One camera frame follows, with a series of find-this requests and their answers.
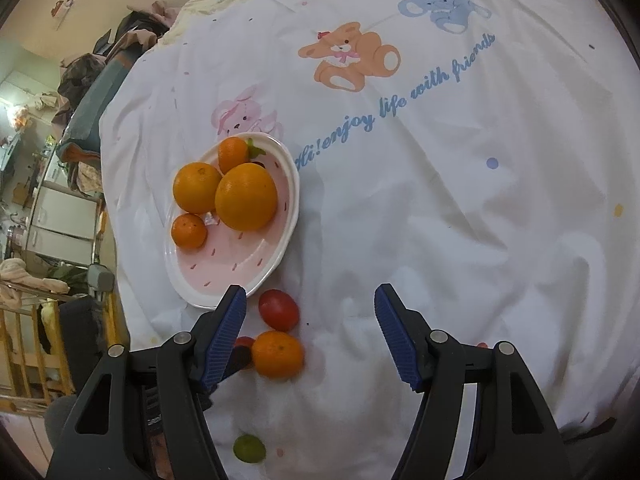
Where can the large orange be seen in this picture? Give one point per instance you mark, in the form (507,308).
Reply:
(196,187)
(246,196)

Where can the white printed bed sheet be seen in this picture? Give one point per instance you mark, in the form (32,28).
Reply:
(450,185)

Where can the blue-grey sofa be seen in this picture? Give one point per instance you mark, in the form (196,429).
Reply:
(92,110)

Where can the pile of clothes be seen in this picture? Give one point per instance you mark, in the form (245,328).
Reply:
(105,55)

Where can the pink towel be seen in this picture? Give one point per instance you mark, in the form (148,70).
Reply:
(22,275)

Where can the small mandarin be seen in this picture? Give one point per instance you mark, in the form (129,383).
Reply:
(277,354)
(189,231)
(233,154)

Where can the pink strawberry plate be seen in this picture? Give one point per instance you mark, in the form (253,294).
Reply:
(235,265)

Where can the red cherry tomato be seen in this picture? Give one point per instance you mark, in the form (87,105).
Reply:
(244,344)
(278,310)

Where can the yellow wooden rack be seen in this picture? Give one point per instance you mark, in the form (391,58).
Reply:
(22,355)

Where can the white cabinet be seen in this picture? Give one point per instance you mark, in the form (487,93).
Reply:
(60,215)

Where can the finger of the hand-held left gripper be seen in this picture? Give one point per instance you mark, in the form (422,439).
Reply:
(225,335)
(399,340)

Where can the green lime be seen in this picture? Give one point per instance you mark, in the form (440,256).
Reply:
(249,447)

